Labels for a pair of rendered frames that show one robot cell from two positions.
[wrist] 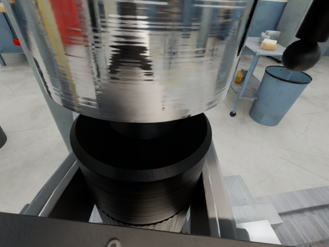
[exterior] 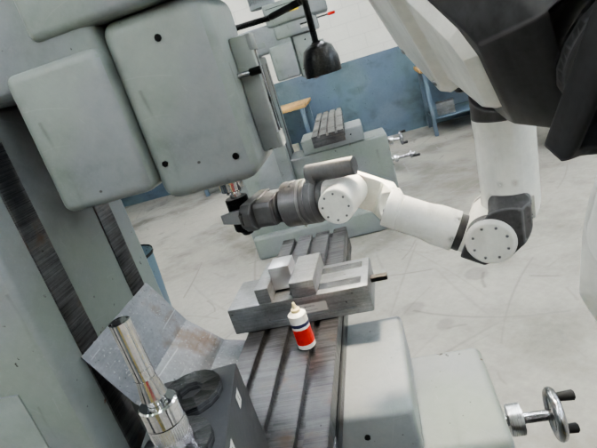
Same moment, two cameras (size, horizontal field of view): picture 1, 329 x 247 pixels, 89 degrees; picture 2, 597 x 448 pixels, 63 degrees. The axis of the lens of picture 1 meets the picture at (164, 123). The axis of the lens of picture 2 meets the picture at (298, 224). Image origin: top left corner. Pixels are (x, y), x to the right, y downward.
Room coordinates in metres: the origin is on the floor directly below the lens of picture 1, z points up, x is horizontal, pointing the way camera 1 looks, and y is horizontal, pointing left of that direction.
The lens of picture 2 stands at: (-0.48, 0.83, 1.49)
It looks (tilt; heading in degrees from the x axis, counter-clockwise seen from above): 18 degrees down; 296
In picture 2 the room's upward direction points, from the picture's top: 18 degrees counter-clockwise
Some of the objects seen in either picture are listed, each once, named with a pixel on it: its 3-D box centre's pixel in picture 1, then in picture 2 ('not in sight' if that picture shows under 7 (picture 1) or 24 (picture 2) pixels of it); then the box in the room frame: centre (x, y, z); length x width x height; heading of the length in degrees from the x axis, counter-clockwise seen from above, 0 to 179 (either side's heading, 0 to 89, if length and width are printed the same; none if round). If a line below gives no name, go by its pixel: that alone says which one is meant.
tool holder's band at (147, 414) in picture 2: not in sight; (158, 404); (-0.06, 0.48, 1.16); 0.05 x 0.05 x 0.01
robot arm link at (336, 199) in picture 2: not in sight; (330, 192); (-0.16, 0.02, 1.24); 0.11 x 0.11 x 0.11; 88
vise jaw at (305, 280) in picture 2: not in sight; (306, 274); (0.03, -0.15, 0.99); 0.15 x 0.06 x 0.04; 101
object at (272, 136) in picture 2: not in sight; (258, 93); (-0.06, -0.02, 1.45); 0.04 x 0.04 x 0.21; 13
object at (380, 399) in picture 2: not in sight; (305, 393); (0.05, 0.01, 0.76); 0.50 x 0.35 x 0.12; 13
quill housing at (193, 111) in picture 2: not in sight; (198, 97); (0.05, 0.01, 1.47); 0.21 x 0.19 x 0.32; 103
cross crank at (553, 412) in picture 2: not in sight; (538, 416); (-0.44, -0.11, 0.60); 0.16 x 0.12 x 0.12; 13
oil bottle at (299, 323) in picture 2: not in sight; (299, 324); (-0.01, 0.01, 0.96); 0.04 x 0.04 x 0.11
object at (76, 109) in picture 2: not in sight; (111, 124); (0.24, 0.05, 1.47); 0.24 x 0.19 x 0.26; 103
